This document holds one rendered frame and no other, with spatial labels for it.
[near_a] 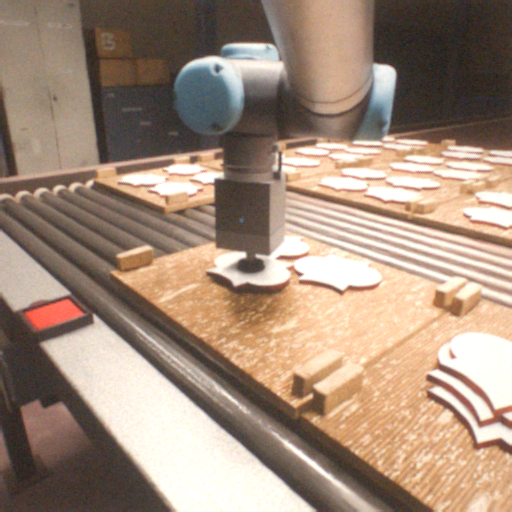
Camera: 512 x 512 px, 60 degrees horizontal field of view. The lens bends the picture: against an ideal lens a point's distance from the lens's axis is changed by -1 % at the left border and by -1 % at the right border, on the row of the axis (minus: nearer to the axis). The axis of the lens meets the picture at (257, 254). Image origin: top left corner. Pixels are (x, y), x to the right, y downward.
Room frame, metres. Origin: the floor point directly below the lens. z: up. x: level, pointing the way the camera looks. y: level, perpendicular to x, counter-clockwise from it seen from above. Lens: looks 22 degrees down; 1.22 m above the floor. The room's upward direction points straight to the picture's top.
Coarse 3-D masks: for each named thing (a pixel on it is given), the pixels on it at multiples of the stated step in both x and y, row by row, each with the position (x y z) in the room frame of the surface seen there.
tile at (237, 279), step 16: (224, 256) 0.66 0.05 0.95; (240, 256) 0.66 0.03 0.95; (256, 256) 0.66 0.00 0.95; (208, 272) 0.60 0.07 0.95; (224, 272) 0.60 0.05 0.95; (240, 272) 0.60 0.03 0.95; (256, 272) 0.60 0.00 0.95; (272, 272) 0.60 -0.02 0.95; (288, 272) 0.60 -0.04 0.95; (240, 288) 0.56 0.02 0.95; (256, 288) 0.56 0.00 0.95; (272, 288) 0.56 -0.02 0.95
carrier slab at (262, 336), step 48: (144, 288) 0.58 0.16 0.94; (192, 288) 0.58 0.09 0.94; (288, 288) 0.58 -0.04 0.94; (384, 288) 0.58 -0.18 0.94; (432, 288) 0.58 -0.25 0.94; (192, 336) 0.46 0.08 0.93; (240, 336) 0.45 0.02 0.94; (288, 336) 0.45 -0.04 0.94; (336, 336) 0.45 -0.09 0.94; (384, 336) 0.45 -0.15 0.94; (288, 384) 0.36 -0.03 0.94
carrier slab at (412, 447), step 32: (448, 320) 0.49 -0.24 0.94; (480, 320) 0.49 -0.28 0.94; (416, 352) 0.42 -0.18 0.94; (384, 384) 0.36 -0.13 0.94; (416, 384) 0.36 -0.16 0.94; (320, 416) 0.32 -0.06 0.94; (352, 416) 0.32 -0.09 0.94; (384, 416) 0.32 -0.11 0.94; (416, 416) 0.32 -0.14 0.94; (448, 416) 0.32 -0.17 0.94; (352, 448) 0.28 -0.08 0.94; (384, 448) 0.28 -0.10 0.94; (416, 448) 0.28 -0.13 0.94; (448, 448) 0.28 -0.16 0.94; (384, 480) 0.25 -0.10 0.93; (416, 480) 0.25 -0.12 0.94; (448, 480) 0.25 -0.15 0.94; (480, 480) 0.25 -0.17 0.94
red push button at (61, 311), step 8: (56, 304) 0.54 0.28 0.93; (64, 304) 0.54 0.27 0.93; (72, 304) 0.54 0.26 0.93; (32, 312) 0.52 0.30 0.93; (40, 312) 0.52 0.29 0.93; (48, 312) 0.52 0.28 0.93; (56, 312) 0.52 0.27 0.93; (64, 312) 0.52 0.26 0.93; (72, 312) 0.52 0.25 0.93; (80, 312) 0.52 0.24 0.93; (32, 320) 0.50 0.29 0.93; (40, 320) 0.50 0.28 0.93; (48, 320) 0.50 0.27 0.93; (56, 320) 0.50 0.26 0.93; (64, 320) 0.50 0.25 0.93
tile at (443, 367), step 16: (464, 336) 0.40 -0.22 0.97; (480, 336) 0.40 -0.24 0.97; (464, 352) 0.37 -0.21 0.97; (480, 352) 0.37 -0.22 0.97; (496, 352) 0.37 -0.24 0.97; (448, 368) 0.35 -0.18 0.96; (464, 368) 0.35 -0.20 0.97; (480, 368) 0.35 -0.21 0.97; (496, 368) 0.35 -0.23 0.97; (480, 384) 0.32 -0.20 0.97; (496, 384) 0.32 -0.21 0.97; (496, 400) 0.30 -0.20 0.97; (496, 416) 0.29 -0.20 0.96
